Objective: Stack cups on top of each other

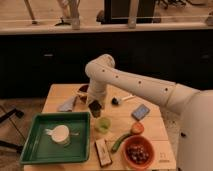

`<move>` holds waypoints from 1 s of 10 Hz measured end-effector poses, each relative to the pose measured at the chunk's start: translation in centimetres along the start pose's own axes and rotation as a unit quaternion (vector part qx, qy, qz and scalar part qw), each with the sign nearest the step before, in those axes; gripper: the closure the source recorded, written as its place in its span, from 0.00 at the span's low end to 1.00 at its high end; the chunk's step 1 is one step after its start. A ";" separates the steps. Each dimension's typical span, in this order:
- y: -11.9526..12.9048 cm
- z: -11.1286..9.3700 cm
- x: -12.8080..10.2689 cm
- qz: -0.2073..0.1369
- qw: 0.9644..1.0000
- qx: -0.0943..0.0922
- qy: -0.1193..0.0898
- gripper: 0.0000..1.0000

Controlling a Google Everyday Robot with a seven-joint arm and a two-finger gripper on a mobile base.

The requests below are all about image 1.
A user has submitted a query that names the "orange bowl with grapes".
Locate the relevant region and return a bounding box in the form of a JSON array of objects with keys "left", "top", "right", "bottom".
[{"left": 122, "top": 135, "right": 155, "bottom": 171}]

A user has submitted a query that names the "green cucumber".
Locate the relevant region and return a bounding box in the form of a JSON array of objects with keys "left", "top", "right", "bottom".
[{"left": 110, "top": 133, "right": 132, "bottom": 154}]

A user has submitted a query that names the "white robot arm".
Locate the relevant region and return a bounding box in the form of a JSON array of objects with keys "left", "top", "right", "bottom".
[{"left": 85, "top": 54, "right": 213, "bottom": 171}]

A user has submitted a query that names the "grey folded cloth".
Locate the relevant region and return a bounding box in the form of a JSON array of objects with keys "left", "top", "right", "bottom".
[{"left": 57, "top": 96, "right": 77, "bottom": 112}]

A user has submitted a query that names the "green plastic tray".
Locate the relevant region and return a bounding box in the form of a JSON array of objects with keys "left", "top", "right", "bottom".
[{"left": 20, "top": 112, "right": 90, "bottom": 165}]

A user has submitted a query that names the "blue rectangular sponge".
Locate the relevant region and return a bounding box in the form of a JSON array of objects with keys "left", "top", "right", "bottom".
[{"left": 131, "top": 104, "right": 150, "bottom": 121}]

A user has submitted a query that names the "translucent green cup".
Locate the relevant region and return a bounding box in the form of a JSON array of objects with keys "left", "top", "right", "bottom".
[{"left": 94, "top": 117, "right": 111, "bottom": 134}]

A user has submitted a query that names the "brown white rectangular box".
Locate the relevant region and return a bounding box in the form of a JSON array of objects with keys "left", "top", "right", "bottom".
[{"left": 95, "top": 139, "right": 112, "bottom": 167}]

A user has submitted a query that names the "white measuring cup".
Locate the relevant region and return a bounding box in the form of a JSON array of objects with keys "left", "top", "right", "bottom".
[{"left": 45, "top": 125, "right": 70, "bottom": 146}]

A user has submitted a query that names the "red tomato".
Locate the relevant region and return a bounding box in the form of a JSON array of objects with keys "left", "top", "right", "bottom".
[{"left": 131, "top": 122, "right": 144, "bottom": 135}]

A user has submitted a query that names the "black chair base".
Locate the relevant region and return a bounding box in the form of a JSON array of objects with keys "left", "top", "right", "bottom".
[{"left": 0, "top": 105, "right": 25, "bottom": 155}]

